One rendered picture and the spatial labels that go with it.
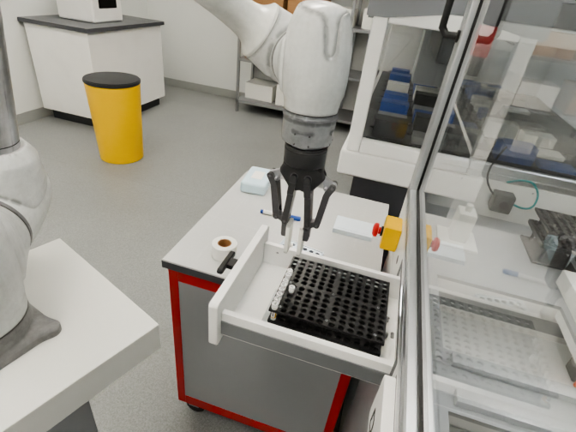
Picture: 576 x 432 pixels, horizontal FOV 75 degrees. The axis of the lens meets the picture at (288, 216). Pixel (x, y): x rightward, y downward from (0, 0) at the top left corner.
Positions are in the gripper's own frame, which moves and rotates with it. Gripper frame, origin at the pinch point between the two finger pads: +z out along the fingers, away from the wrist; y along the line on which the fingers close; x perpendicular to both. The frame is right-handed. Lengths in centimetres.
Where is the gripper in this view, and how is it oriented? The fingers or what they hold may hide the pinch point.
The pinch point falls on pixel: (295, 237)
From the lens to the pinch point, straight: 75.6
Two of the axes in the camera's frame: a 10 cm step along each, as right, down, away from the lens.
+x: 2.9, -4.9, 8.2
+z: -0.9, 8.4, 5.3
